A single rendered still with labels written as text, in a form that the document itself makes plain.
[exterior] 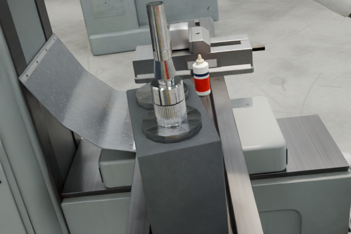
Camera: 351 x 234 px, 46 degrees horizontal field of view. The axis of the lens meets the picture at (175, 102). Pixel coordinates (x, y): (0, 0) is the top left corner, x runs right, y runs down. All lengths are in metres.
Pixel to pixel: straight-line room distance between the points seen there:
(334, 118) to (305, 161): 1.59
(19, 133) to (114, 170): 0.26
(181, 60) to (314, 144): 0.45
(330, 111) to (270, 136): 1.73
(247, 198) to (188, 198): 0.17
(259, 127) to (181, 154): 0.60
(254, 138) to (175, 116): 0.55
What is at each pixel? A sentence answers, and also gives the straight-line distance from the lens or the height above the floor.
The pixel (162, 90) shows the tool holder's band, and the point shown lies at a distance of 0.57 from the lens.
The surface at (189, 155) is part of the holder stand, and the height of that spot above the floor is 1.08.
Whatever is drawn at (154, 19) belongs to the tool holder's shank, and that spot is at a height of 1.26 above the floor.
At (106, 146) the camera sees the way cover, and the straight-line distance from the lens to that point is 1.06.
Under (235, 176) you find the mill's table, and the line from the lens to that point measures 0.82.
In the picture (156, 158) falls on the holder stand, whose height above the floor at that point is 1.08.
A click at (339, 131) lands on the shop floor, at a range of 2.64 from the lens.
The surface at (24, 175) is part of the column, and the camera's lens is 1.11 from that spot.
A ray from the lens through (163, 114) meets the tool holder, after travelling 0.59.
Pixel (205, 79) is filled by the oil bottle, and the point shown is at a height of 0.95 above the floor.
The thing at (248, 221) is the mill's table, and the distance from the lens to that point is 0.73.
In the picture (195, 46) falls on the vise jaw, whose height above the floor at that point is 1.00.
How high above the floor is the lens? 1.42
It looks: 28 degrees down
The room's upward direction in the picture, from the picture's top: 8 degrees counter-clockwise
